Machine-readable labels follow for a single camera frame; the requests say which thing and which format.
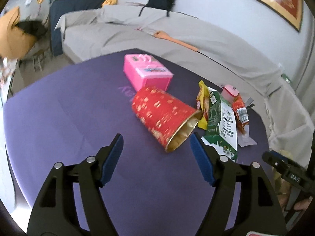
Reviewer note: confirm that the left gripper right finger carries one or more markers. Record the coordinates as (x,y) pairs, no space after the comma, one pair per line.
(244,201)

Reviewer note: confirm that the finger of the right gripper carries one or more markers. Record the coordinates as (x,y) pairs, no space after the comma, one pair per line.
(280,163)

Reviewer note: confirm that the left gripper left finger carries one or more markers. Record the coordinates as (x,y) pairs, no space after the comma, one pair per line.
(54,211)

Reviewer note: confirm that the clear plastic bag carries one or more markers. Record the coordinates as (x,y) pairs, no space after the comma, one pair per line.
(244,139)

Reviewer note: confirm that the green white milk carton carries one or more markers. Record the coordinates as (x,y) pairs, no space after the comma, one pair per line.
(221,129)

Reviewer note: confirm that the red gold snack bag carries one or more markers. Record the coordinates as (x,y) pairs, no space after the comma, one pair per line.
(241,114)

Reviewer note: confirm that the red gold paper cup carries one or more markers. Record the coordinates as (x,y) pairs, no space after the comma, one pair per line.
(167,118)

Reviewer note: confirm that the yellow snack bag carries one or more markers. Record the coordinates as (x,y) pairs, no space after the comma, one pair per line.
(202,103)

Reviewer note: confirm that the green box on sofa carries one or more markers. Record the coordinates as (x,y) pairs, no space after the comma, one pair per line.
(287,79)

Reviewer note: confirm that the pink toy pot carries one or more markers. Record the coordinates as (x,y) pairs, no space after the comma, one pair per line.
(229,93)

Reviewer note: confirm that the pink toy cash register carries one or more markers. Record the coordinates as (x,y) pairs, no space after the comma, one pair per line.
(143,70)

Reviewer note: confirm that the orange beanbag chair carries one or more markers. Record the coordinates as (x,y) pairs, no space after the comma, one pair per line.
(18,37)

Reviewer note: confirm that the grey covered sofa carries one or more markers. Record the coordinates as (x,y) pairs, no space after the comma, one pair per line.
(222,58)

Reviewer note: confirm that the orange back scratcher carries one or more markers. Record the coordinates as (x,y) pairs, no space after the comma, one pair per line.
(163,35)

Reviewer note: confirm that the yellow plush toy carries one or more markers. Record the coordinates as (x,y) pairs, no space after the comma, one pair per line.
(109,2)

